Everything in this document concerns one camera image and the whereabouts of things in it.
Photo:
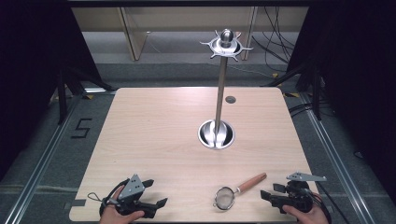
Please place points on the person's left hand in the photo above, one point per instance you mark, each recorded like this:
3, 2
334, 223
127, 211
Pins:
109, 216

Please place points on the black tape strip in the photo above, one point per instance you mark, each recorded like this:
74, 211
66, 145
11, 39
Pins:
79, 202

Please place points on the aluminium floor rail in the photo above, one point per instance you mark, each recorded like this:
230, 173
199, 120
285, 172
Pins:
336, 161
40, 165

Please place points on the black curtain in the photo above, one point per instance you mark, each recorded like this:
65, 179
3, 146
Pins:
28, 77
358, 77

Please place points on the round grey table grommet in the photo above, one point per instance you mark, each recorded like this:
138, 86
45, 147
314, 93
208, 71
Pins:
230, 99

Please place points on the black metal stand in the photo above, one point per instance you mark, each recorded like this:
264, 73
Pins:
317, 93
62, 99

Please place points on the light wooden background furniture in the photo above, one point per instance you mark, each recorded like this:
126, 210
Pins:
186, 18

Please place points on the person's right hand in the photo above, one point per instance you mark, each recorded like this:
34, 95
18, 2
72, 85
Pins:
311, 217

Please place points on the thin grey wrist loop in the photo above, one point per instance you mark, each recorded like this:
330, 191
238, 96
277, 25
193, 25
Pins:
99, 199

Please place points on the yellow black hazard tape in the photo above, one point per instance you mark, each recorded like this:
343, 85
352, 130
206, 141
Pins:
291, 94

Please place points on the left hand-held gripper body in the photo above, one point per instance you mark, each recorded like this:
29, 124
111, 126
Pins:
132, 188

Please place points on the metal utensil rack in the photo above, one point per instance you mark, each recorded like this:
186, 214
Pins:
220, 93

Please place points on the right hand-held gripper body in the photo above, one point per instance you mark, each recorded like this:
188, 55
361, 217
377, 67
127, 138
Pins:
295, 197

